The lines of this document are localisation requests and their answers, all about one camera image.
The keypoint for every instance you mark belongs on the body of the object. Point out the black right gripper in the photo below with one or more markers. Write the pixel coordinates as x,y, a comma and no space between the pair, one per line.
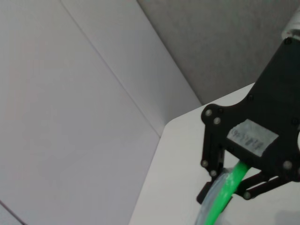
269,112

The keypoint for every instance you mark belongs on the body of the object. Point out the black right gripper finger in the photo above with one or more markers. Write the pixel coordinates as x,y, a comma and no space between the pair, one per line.
254,187

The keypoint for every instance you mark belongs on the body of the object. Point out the clear document bag green zipper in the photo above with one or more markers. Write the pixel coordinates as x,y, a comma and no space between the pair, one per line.
222,194

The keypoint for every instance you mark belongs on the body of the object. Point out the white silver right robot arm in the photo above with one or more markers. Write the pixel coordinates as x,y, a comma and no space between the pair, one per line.
293,21

